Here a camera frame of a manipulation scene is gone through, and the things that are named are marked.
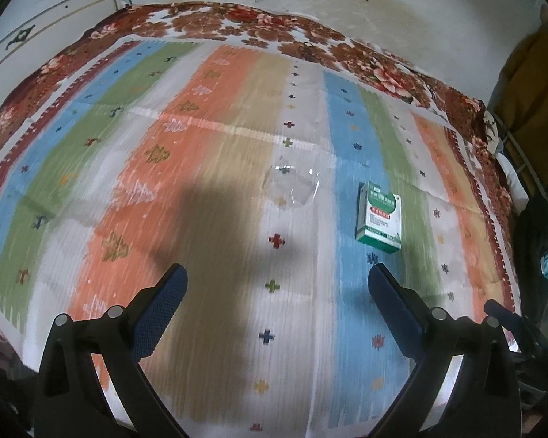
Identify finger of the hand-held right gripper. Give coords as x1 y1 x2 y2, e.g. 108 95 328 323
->
484 300 548 353

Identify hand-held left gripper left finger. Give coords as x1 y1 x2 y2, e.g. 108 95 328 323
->
33 262 189 438

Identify white metal frame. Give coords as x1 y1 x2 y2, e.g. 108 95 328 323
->
495 112 546 204

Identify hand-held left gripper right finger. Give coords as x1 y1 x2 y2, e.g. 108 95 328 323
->
368 262 522 438

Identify colourful striped woven mat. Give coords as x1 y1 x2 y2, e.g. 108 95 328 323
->
0 39 526 438

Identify yellow cloth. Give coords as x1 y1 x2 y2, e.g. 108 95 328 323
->
495 7 548 147

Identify green and white medicine box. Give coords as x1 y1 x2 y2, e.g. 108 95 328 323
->
355 181 403 255

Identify white panel with gold trim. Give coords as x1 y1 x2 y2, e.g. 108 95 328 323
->
0 0 122 80

